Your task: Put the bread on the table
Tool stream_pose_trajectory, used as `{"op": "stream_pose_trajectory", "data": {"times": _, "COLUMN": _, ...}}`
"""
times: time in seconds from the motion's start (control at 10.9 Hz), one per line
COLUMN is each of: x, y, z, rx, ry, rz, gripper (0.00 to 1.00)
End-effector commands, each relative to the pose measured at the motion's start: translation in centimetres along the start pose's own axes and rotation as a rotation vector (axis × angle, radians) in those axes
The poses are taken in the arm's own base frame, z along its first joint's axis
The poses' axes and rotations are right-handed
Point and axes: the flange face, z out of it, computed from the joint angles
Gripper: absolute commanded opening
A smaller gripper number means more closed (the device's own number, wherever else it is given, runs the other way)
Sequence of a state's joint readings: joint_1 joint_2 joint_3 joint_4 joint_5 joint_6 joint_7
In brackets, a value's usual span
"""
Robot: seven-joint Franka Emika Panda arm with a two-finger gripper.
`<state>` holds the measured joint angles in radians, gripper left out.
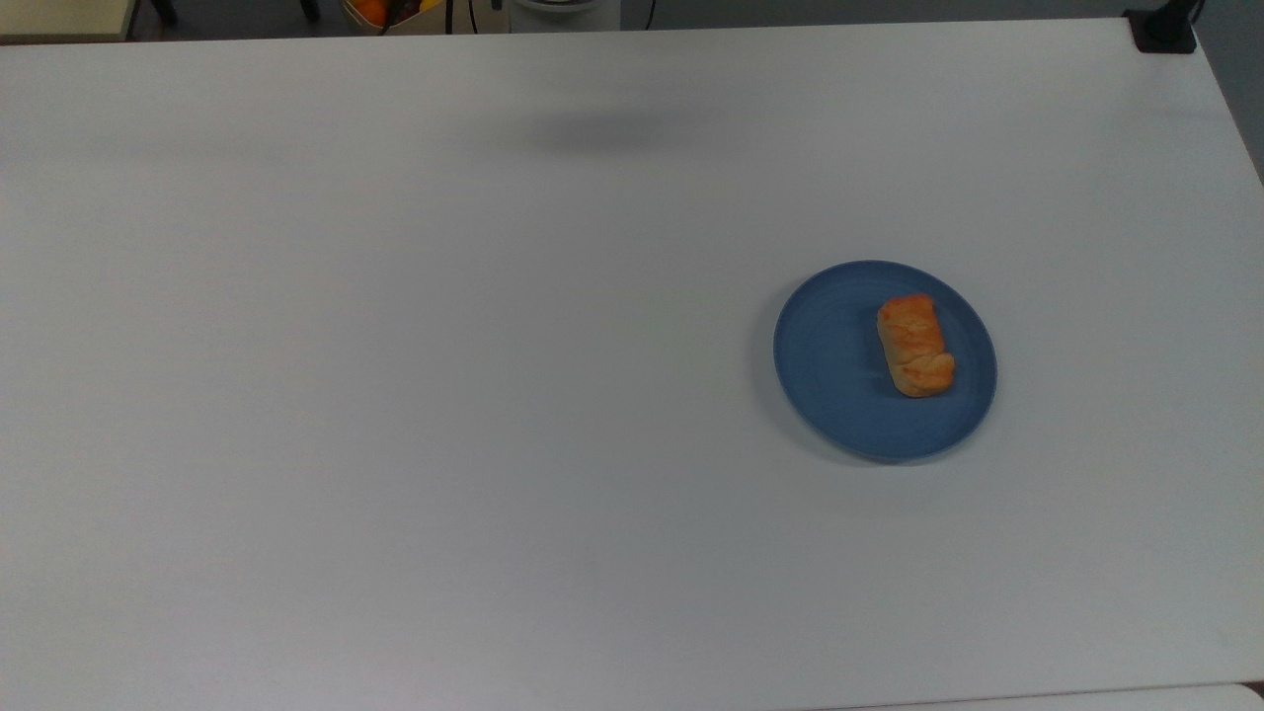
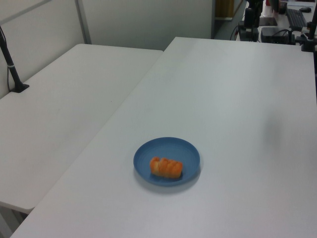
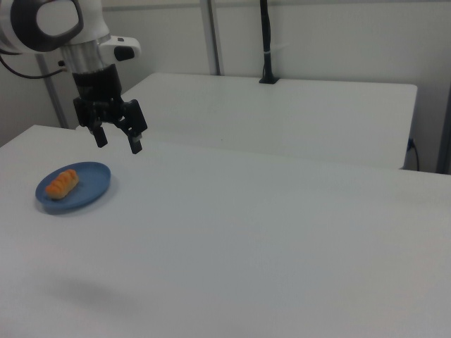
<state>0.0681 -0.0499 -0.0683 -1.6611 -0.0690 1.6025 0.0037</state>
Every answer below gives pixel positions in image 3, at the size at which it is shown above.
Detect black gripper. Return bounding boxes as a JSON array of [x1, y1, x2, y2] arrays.
[[71, 65, 149, 155]]

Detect orange bread loaf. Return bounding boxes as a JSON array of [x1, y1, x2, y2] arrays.
[[44, 168, 80, 201]]

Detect blue round plate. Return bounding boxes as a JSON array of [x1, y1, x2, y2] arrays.
[[35, 161, 113, 215]]

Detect white side table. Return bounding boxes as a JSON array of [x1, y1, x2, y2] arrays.
[[121, 73, 419, 170]]

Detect grey aluminium frame post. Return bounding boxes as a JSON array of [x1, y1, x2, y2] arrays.
[[435, 0, 451, 175], [200, 0, 225, 76], [36, 54, 70, 130]]

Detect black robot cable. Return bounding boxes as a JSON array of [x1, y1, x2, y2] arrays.
[[0, 49, 68, 80]]

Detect white cable tie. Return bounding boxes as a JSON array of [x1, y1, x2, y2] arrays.
[[263, 42, 290, 56]]

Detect black camera stand pole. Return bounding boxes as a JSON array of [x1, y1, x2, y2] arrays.
[[259, 0, 280, 85]]

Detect black cable with blue plug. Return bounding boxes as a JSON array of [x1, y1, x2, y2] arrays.
[[407, 137, 421, 172]]

